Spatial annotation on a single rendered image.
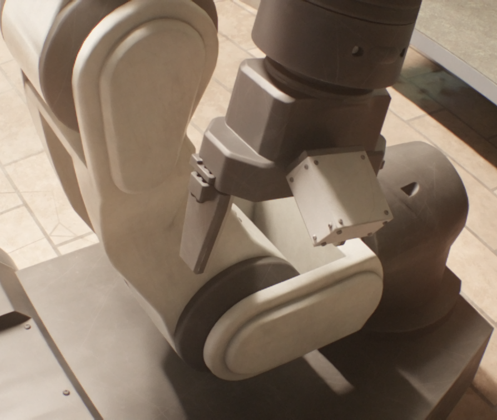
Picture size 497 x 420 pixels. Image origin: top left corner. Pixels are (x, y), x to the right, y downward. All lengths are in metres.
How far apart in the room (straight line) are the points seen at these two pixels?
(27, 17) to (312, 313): 0.42
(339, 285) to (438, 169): 0.21
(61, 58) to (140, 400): 0.47
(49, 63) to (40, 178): 0.94
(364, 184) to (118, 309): 0.60
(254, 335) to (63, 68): 0.36
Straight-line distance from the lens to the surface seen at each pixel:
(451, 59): 1.58
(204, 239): 0.52
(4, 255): 1.14
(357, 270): 0.89
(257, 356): 0.87
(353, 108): 0.51
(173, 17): 0.60
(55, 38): 0.60
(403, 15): 0.47
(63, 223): 1.44
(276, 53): 0.48
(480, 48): 1.62
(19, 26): 0.66
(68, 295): 1.07
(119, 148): 0.63
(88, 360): 1.00
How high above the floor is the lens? 0.92
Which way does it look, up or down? 39 degrees down
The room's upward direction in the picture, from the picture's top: 5 degrees clockwise
